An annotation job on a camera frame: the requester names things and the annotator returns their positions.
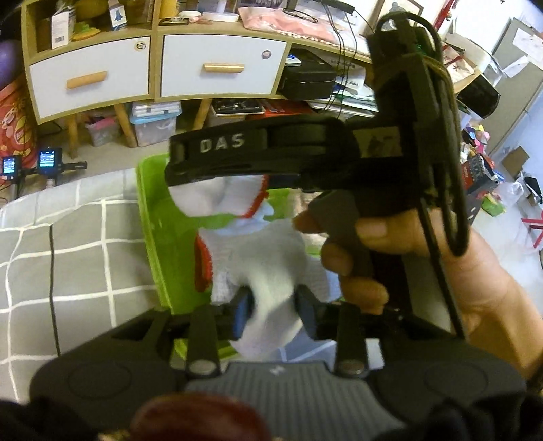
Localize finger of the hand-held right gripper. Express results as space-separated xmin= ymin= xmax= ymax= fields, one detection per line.
xmin=169 ymin=126 xmax=272 ymax=167
xmin=164 ymin=163 xmax=307 ymax=190

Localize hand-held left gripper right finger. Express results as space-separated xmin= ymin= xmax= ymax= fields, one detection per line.
xmin=295 ymin=284 xmax=463 ymax=380

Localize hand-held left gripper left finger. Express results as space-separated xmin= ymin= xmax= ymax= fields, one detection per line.
xmin=112 ymin=286 xmax=255 ymax=378

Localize white knit glove red cuff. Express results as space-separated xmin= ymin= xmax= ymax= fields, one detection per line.
xmin=169 ymin=173 xmax=271 ymax=220
xmin=194 ymin=219 xmax=331 ymax=360

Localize green plastic bin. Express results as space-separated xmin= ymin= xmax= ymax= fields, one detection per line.
xmin=135 ymin=153 xmax=340 ymax=363

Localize person's right forearm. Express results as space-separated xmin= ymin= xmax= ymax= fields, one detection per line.
xmin=505 ymin=263 xmax=543 ymax=382

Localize person's right hand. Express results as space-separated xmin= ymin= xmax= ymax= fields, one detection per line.
xmin=294 ymin=209 xmax=524 ymax=342

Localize clear box dark contents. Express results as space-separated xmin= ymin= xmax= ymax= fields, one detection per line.
xmin=211 ymin=97 xmax=266 ymax=117

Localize stack of papers and bags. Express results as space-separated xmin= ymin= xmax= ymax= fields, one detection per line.
xmin=306 ymin=63 xmax=379 ymax=118

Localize clear storage box blue lid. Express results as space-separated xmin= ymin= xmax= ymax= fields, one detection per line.
xmin=128 ymin=101 xmax=183 ymax=148

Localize orange box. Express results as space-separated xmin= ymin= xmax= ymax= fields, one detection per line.
xmin=263 ymin=99 xmax=317 ymax=116

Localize black round bin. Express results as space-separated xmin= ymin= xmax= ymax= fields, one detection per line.
xmin=455 ymin=78 xmax=502 ymax=120

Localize wooden cabinet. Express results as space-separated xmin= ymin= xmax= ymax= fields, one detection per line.
xmin=20 ymin=0 xmax=382 ymax=158

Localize black printer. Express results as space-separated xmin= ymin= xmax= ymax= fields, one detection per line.
xmin=281 ymin=48 xmax=339 ymax=101

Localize dark red blurry object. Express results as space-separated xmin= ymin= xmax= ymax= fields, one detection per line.
xmin=131 ymin=392 xmax=273 ymax=441

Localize cardboard box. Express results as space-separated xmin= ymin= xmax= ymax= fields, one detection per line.
xmin=501 ymin=146 xmax=532 ymax=179

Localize small clear box pink contents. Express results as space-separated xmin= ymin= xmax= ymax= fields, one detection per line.
xmin=84 ymin=116 xmax=122 ymax=148

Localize clear plastic bag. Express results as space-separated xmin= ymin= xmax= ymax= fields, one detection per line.
xmin=495 ymin=180 xmax=527 ymax=209

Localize pink cloth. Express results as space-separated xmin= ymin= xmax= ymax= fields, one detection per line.
xmin=237 ymin=6 xmax=362 ymax=44

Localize black glasses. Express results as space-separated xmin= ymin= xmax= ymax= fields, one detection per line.
xmin=282 ymin=7 xmax=320 ymax=25

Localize grey checked blanket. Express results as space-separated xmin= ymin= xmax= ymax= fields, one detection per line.
xmin=0 ymin=169 xmax=172 ymax=403

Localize small box with blue figure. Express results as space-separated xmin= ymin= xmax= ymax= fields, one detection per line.
xmin=108 ymin=0 xmax=129 ymax=30

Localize yellow round fruit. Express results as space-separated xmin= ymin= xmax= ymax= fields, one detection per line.
xmin=75 ymin=0 xmax=109 ymax=20

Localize white box with barcode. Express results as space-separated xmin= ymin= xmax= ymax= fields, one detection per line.
xmin=50 ymin=3 xmax=80 ymax=50

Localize red patterned bucket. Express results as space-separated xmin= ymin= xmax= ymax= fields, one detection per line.
xmin=0 ymin=75 xmax=40 ymax=170

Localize purple ball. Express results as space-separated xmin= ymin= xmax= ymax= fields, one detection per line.
xmin=0 ymin=39 xmax=20 ymax=86

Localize black cable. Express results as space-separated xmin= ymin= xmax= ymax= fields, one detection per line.
xmin=320 ymin=0 xmax=376 ymax=116

